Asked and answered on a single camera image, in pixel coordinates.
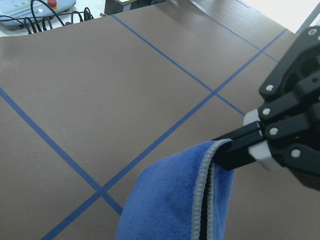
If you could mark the teach pendant with red button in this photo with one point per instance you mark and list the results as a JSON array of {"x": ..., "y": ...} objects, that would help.
[{"x": 13, "y": 12}]

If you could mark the black power adapter box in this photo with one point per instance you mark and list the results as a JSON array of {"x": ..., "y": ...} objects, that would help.
[{"x": 118, "y": 6}]

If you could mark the blue microfibre towel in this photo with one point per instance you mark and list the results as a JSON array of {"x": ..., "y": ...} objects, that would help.
[{"x": 184, "y": 196}]

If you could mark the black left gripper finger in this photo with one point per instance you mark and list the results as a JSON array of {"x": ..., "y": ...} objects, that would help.
[
  {"x": 291, "y": 93},
  {"x": 249, "y": 144}
]

